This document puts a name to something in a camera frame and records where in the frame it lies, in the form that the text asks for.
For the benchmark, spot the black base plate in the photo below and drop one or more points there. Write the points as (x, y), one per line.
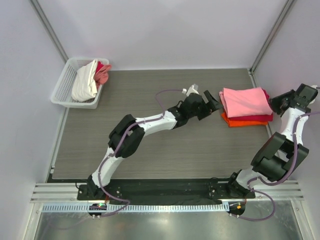
(176, 192)

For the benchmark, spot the aluminium frame post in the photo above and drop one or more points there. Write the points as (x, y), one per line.
(49, 29)
(283, 14)

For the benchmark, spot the folded magenta t shirt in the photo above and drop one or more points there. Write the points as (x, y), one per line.
(260, 118)

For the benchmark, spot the white t shirt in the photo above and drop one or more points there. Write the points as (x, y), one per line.
(84, 87)

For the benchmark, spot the aluminium front rail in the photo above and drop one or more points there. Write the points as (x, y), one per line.
(68, 192)

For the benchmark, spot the left aluminium frame post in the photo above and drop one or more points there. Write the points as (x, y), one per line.
(49, 29)

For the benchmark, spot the white slotted cable duct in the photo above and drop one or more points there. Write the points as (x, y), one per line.
(110, 208)

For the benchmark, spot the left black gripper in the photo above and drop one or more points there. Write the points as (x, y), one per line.
(207, 105)

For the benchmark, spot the salmon pink t shirt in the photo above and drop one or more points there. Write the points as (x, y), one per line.
(102, 75)

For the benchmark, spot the right aluminium frame post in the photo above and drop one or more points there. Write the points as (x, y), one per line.
(283, 14)

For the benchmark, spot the light pink t shirt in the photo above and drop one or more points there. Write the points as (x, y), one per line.
(242, 103)

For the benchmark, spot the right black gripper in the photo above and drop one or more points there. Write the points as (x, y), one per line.
(285, 100)

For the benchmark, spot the white plastic laundry basket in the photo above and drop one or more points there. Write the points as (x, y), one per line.
(62, 93)

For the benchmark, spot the folded orange t shirt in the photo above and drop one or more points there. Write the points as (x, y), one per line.
(236, 123)

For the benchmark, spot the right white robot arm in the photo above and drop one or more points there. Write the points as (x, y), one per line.
(284, 151)

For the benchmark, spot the crimson t shirt in basket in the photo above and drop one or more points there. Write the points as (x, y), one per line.
(99, 67)

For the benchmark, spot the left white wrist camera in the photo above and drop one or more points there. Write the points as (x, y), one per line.
(193, 89)

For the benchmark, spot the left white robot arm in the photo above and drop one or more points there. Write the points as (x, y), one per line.
(128, 134)

